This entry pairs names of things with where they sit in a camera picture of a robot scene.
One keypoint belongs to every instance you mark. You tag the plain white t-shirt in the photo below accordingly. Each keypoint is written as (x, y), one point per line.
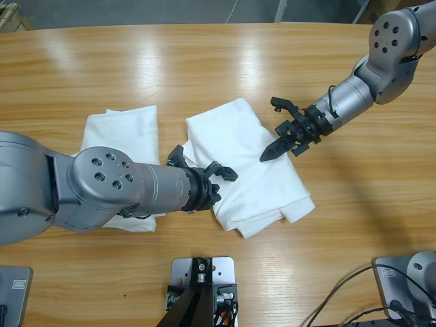
(126, 129)

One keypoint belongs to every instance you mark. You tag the white metal frame leg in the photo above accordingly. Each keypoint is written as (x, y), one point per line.
(361, 10)
(281, 10)

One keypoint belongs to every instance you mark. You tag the wooden pallet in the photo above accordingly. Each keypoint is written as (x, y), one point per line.
(13, 17)

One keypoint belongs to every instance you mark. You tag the brown cardboard box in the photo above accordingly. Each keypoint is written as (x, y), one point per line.
(374, 5)

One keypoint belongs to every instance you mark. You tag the grey base plate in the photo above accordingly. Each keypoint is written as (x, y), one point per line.
(20, 296)
(391, 282)

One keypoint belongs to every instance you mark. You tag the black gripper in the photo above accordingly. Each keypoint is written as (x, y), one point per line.
(308, 129)
(199, 190)

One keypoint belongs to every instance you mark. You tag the dark camera post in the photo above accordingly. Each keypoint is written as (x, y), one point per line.
(190, 306)

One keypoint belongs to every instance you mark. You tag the white t-shirt with black print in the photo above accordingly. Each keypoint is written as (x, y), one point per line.
(255, 184)

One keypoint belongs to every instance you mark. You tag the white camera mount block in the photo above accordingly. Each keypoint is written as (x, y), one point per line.
(223, 269)

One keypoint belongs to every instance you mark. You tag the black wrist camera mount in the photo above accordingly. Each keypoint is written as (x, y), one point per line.
(284, 105)
(178, 155)

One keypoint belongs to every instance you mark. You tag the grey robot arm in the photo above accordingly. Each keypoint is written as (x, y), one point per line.
(68, 187)
(391, 51)

